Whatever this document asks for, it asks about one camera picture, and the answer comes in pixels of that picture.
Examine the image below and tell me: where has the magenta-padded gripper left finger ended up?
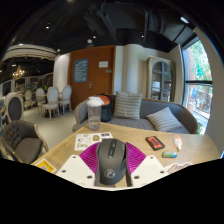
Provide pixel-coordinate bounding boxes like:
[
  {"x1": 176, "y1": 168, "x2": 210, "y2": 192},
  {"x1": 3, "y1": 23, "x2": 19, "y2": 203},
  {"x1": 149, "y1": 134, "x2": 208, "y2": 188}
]
[{"x1": 55, "y1": 141, "x2": 101, "y2": 188}]

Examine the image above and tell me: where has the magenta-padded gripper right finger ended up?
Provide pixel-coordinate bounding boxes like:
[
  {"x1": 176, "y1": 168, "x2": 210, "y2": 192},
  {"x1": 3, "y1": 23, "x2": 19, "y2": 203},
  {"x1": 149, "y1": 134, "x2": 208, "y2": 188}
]
[{"x1": 124, "y1": 141, "x2": 171, "y2": 188}]

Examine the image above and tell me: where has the dark grey computer mouse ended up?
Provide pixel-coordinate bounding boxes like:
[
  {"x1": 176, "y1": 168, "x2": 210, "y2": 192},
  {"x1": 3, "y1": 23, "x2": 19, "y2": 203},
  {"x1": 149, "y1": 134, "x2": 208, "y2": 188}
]
[{"x1": 95, "y1": 138, "x2": 128, "y2": 186}]

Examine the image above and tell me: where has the white printed leaflet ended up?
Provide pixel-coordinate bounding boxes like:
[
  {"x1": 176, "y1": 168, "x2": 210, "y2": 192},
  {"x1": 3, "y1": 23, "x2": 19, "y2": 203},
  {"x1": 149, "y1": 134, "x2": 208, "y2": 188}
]
[{"x1": 73, "y1": 131, "x2": 114, "y2": 152}]

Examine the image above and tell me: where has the small green pack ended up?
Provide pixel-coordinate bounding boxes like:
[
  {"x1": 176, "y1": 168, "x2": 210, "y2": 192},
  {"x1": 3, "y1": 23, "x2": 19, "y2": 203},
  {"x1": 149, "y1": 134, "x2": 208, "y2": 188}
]
[{"x1": 162, "y1": 151, "x2": 179, "y2": 159}]

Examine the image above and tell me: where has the yellow square sticker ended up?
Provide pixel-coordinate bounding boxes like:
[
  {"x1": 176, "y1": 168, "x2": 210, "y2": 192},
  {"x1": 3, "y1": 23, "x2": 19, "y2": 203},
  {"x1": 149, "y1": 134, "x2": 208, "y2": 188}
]
[{"x1": 33, "y1": 157, "x2": 58, "y2": 174}]

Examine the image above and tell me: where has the small white correction tape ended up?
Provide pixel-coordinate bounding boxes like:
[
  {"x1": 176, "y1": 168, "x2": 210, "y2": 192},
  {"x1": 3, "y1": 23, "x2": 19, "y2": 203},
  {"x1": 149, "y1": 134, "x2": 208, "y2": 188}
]
[{"x1": 173, "y1": 134, "x2": 183, "y2": 152}]

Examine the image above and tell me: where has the leaning striped cushion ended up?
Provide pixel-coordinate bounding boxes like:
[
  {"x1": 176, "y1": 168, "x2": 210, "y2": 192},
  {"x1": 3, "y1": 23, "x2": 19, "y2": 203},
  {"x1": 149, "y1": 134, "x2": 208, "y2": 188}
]
[{"x1": 145, "y1": 106, "x2": 183, "y2": 133}]

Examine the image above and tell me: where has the clear white-lidded shaker bottle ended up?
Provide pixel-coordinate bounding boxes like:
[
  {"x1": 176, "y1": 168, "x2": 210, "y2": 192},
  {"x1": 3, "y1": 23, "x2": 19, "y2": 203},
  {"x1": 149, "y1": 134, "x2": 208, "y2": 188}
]
[{"x1": 86, "y1": 96, "x2": 105, "y2": 132}]

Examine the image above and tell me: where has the grey sofa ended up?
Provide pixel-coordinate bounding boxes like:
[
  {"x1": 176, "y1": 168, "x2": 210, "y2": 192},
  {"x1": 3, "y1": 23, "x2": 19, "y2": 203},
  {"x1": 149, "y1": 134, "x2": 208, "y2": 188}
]
[{"x1": 72, "y1": 97, "x2": 199, "y2": 135}]

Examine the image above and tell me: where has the grey tufted armchair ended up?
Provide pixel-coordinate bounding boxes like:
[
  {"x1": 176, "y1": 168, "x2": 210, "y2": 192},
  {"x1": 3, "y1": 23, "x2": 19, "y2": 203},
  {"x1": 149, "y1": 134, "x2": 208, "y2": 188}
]
[{"x1": 1, "y1": 119, "x2": 50, "y2": 165}]

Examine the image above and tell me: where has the black and orange bag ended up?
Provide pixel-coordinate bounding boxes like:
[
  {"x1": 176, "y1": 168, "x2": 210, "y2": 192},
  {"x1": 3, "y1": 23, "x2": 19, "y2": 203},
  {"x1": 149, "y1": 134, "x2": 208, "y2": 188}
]
[{"x1": 96, "y1": 93, "x2": 116, "y2": 123}]

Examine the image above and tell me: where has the upright striped cushion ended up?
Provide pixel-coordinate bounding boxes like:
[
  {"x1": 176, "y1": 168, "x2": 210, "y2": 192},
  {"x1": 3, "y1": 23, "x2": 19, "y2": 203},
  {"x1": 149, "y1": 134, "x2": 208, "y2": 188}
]
[{"x1": 112, "y1": 91, "x2": 144, "y2": 120}]

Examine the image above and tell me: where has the group of white chairs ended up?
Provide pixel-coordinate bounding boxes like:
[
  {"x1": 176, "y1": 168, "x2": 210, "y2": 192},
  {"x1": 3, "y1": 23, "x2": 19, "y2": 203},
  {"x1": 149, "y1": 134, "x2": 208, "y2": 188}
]
[{"x1": 23, "y1": 84, "x2": 73, "y2": 120}]

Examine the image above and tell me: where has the brown wooden door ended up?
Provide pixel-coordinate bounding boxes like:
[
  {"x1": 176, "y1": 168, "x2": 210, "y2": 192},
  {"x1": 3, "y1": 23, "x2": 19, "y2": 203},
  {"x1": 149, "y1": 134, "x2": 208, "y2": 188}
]
[{"x1": 67, "y1": 45, "x2": 117, "y2": 111}]

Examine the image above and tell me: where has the dark-backed oval chair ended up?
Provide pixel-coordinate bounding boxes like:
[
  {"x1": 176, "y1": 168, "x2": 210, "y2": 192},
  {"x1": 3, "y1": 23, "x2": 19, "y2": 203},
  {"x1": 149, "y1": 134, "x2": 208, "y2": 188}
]
[{"x1": 3, "y1": 92, "x2": 25, "y2": 124}]

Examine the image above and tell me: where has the glass-door cabinet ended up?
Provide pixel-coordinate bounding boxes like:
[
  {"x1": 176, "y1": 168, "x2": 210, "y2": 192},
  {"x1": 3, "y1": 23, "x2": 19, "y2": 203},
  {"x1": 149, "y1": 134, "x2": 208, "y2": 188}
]
[{"x1": 145, "y1": 55, "x2": 177, "y2": 103}]

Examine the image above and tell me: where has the blue poster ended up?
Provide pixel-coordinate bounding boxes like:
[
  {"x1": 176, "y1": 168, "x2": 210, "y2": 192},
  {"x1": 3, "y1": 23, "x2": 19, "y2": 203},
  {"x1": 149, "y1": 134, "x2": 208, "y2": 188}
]
[{"x1": 73, "y1": 58, "x2": 89, "y2": 83}]

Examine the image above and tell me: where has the large window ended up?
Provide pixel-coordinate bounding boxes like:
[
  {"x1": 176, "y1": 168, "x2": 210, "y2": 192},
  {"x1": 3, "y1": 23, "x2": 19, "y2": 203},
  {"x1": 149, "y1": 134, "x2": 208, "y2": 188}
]
[{"x1": 181, "y1": 38, "x2": 214, "y2": 135}]

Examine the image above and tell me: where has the chandelier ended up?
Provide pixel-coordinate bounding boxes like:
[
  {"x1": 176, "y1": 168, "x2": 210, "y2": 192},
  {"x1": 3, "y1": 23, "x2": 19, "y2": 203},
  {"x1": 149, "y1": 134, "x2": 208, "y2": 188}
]
[{"x1": 12, "y1": 64, "x2": 26, "y2": 81}]

